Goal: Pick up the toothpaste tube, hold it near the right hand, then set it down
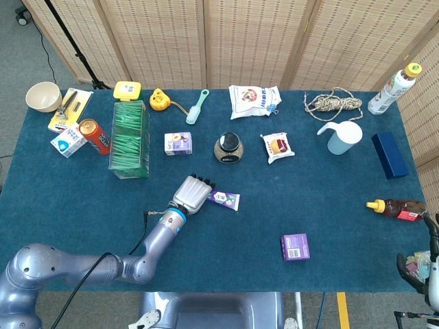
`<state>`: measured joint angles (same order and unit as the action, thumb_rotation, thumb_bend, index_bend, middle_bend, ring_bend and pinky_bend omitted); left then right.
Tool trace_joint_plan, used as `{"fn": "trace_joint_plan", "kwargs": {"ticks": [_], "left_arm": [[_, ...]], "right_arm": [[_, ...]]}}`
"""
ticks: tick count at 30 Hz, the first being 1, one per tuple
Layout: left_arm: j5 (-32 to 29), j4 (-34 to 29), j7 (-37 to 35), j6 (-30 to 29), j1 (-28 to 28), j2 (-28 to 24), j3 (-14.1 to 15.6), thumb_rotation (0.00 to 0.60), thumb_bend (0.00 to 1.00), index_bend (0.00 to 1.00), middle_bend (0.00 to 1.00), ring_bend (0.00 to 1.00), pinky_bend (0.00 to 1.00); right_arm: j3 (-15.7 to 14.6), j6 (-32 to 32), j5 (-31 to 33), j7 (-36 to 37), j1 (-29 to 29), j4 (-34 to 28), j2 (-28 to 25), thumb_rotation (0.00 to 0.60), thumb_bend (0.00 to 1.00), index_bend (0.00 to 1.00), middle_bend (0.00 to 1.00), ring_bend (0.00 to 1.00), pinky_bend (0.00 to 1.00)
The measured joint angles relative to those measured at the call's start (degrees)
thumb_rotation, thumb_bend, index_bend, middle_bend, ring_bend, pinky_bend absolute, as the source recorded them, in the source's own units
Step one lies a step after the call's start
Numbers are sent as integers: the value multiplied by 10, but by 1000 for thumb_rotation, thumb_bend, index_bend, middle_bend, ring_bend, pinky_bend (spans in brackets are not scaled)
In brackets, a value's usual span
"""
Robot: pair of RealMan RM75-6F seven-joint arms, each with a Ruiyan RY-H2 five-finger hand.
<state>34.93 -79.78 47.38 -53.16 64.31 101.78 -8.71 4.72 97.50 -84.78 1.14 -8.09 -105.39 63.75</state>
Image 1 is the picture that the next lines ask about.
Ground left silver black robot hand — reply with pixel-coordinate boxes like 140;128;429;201
171;173;216;216

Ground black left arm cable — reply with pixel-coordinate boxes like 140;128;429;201
50;210;172;329

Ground yellow lidded container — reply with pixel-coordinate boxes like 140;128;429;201
112;80;143;102

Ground beige bowl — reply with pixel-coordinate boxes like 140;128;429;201
25;81;63;113

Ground glass jar with black lid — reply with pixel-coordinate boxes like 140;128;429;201
213;132;245;165

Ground small cake packet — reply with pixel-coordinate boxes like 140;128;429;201
259;132;296;165

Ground light blue pitcher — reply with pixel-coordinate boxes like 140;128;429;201
316;121;364;156

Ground metal table leg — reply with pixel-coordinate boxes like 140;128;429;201
294;291;305;329

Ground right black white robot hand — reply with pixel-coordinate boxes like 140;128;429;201
396;212;439;308

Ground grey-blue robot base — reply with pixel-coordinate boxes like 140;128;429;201
128;291;299;329

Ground yellow tape measure with cord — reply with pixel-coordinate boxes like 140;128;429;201
149;88;189;116

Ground brown honey bottle yellow cap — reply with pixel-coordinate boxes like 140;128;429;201
366;198;429;223

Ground clear box of green packets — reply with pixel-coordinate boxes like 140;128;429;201
108;99;151;180

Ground purple box with barcode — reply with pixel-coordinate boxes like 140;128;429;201
280;233;311;263

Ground purple white tube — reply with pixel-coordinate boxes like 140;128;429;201
206;188;241;212

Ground dark blue box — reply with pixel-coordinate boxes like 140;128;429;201
371;132;410;180

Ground white blue milk carton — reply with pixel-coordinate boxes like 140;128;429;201
50;123;88;159

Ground drink bottle with yellow cap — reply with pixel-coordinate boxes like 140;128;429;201
367;62;423;116

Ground white snack bag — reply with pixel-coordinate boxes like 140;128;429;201
228;84;283;121

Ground blue table cloth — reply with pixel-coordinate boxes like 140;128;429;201
0;88;439;294

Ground jar of colourful clips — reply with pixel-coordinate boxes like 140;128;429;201
406;249;434;280

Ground red soda can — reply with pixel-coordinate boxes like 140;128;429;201
78;118;112;156

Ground purple white juice carton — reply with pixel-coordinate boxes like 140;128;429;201
164;132;193;156

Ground green white brush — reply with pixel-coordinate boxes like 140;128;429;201
185;88;211;125

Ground coil of beige rope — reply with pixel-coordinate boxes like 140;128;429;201
303;86;364;123

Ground black tripod stand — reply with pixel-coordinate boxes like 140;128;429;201
43;0;112;90

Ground razor in yellow package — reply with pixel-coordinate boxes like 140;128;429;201
47;88;94;134

